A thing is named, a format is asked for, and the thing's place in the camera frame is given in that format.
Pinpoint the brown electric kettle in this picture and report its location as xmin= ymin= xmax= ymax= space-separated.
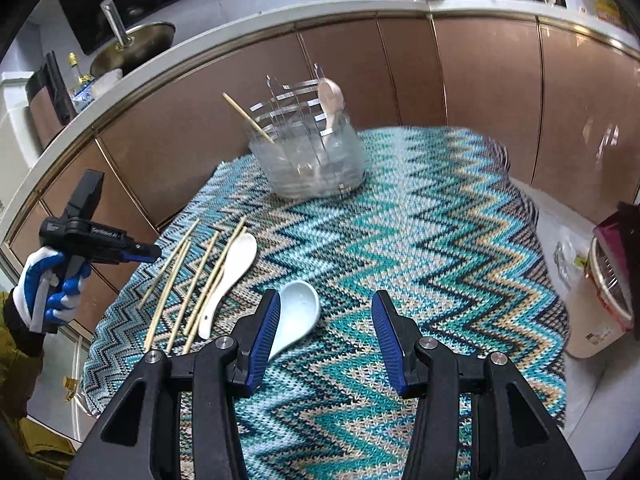
xmin=26 ymin=51 xmax=77 ymax=148

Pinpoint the bamboo chopstick two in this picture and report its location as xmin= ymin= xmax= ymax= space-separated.
xmin=137 ymin=218 xmax=200 ymax=310

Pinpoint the light blue ceramic spoon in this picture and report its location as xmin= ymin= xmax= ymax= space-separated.
xmin=269 ymin=281 xmax=320 ymax=361

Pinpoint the bamboo chopstick five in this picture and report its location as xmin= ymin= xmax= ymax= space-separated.
xmin=182 ymin=216 xmax=246 ymax=336

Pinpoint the bamboo chopstick one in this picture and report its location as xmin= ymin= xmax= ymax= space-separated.
xmin=221 ymin=92 xmax=274 ymax=144

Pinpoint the wire utensil basket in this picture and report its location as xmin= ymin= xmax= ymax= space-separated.
xmin=245 ymin=64 xmax=369 ymax=200

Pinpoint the blue white gloved left hand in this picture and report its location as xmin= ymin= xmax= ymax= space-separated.
xmin=11 ymin=246 xmax=91 ymax=334

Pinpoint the zigzag woven table mat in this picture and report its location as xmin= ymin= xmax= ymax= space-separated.
xmin=82 ymin=127 xmax=568 ymax=479

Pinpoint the white ceramic spoon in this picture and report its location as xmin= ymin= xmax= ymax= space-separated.
xmin=198 ymin=230 xmax=257 ymax=340

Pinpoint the brass wok with handle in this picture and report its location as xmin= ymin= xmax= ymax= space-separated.
xmin=90 ymin=0 xmax=176 ymax=79

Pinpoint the cooking oil bottle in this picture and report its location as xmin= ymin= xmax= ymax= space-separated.
xmin=67 ymin=52 xmax=94 ymax=113

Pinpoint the white bowl on stove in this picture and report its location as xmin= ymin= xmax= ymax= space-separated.
xmin=91 ymin=68 xmax=122 ymax=100

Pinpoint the red trash bin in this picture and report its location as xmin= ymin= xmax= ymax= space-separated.
xmin=565 ymin=202 xmax=639 ymax=359

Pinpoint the olive sleeve left forearm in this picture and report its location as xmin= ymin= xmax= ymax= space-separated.
xmin=1 ymin=292 xmax=75 ymax=479

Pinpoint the bamboo chopstick three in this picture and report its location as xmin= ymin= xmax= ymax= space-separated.
xmin=143 ymin=236 xmax=192 ymax=352

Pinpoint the white appliance box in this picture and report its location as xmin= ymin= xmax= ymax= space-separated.
xmin=0 ymin=72 xmax=42 ymax=214

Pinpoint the bamboo chopstick six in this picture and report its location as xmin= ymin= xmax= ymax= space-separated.
xmin=181 ymin=226 xmax=248 ymax=356

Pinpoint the pink ceramic spoon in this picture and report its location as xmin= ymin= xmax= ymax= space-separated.
xmin=317 ymin=77 xmax=345 ymax=133

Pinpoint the bamboo chopstick four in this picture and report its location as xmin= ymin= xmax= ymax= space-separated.
xmin=166 ymin=231 xmax=219 ymax=354

